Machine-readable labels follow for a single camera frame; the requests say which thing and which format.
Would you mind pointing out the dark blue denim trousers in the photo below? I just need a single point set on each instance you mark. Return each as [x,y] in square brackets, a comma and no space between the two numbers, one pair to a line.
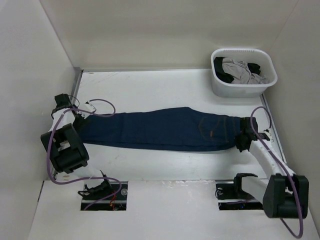
[179,129]

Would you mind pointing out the black garment in basket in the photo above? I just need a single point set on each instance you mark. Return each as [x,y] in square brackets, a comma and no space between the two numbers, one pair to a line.
[220,70]

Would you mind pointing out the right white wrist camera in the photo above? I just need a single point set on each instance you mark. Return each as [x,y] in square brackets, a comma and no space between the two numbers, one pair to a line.
[268,134]

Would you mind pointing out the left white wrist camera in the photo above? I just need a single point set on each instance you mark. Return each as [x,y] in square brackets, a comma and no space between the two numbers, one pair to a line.
[89,108]

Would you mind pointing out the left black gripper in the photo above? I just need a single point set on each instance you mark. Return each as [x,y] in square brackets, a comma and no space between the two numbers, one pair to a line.
[81,116]

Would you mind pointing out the white plastic laundry basket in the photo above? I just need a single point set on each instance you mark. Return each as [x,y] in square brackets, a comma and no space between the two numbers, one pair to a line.
[249,55]

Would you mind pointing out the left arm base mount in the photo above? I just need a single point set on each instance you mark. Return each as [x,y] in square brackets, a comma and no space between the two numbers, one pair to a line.
[116,202]

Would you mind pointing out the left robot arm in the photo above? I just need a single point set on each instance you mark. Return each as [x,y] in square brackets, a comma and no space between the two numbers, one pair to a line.
[66,152]

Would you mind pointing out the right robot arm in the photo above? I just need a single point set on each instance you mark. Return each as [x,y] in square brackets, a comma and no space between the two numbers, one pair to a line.
[285,195]

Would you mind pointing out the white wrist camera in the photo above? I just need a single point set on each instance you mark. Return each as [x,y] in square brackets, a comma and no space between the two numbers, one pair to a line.
[268,134]
[89,108]

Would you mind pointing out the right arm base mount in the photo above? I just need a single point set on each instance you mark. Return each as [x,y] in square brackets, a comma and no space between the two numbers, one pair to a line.
[231,200]

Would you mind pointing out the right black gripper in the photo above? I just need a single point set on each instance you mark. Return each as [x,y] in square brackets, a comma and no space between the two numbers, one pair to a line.
[237,138]

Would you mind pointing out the grey garment in basket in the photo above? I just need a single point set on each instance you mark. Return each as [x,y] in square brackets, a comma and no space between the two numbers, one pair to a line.
[240,72]

